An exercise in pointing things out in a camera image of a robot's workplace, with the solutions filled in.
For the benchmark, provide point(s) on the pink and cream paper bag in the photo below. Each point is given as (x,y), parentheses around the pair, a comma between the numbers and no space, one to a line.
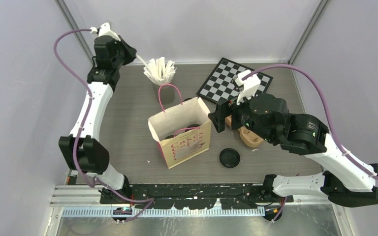
(187,143)

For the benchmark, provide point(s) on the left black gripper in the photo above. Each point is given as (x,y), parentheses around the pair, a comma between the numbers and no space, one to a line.
(130,51)

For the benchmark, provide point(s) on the black lidded coffee cup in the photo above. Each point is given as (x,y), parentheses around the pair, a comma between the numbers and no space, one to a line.
(195,125)

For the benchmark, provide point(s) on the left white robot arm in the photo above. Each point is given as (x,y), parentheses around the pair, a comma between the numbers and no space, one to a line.
(81,149)

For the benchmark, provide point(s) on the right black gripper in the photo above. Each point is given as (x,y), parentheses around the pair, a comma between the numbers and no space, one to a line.
(224,109)

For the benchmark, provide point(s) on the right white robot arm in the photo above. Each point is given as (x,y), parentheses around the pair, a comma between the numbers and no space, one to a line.
(345,180)

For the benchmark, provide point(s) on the black and white chessboard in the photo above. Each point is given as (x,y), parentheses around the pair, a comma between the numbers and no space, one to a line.
(219,85)

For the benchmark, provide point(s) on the bundle of white wrapped straws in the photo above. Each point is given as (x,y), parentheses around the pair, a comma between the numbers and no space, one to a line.
(159,71)

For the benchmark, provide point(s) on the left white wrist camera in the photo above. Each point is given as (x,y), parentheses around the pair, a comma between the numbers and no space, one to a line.
(105,30)

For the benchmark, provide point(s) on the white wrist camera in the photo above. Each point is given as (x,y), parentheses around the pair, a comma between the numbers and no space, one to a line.
(105,30)
(248,85)

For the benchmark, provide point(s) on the white straw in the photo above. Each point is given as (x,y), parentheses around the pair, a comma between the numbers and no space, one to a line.
(143,61)

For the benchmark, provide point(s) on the brown cardboard cup carrier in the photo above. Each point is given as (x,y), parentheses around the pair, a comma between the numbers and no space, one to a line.
(249,138)

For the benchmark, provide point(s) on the grey cylindrical straw holder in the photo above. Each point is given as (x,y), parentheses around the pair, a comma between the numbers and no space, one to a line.
(166,94)

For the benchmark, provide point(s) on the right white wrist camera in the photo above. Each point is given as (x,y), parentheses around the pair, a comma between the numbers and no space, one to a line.
(248,85)

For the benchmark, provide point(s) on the black coffee cup lid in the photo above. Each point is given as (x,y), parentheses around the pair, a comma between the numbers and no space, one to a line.
(229,158)

